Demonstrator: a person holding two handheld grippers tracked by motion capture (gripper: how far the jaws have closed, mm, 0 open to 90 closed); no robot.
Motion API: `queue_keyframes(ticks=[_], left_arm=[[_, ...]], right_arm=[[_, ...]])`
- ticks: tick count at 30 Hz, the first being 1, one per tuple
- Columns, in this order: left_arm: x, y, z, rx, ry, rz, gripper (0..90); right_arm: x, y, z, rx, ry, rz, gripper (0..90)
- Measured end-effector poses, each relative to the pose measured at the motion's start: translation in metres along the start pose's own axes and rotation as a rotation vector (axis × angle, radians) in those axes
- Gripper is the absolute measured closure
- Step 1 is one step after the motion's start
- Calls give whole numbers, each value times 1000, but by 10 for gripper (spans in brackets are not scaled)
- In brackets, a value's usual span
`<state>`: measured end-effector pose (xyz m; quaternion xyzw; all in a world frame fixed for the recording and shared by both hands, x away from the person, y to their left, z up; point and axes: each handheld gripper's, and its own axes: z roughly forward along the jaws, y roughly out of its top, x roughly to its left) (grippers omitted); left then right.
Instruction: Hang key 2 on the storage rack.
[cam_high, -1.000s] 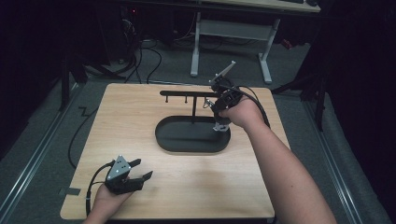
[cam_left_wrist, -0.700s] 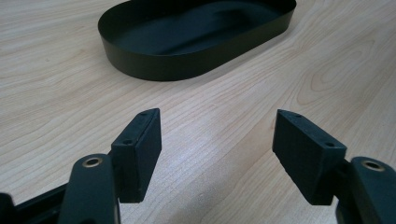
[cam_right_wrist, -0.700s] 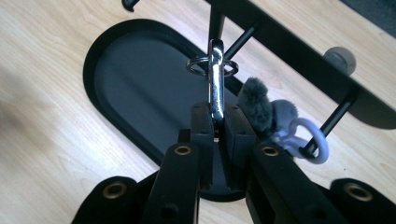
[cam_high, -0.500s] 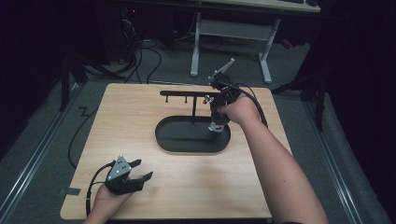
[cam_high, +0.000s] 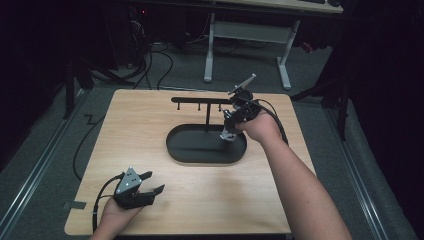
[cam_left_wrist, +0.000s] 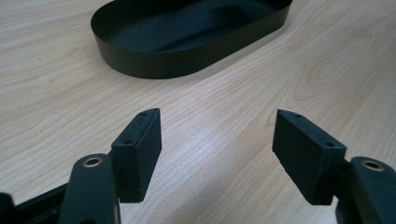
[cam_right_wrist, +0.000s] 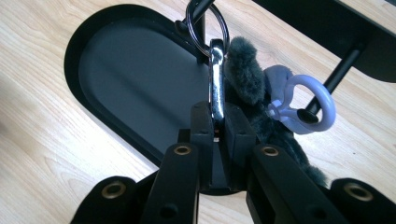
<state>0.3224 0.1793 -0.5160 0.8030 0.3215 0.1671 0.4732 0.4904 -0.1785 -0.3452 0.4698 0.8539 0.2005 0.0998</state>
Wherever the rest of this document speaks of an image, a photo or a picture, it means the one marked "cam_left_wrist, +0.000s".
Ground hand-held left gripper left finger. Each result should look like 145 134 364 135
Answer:
110 107 163 203

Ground black oval tray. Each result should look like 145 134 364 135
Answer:
90 0 293 79

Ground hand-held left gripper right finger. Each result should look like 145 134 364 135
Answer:
272 108 347 205

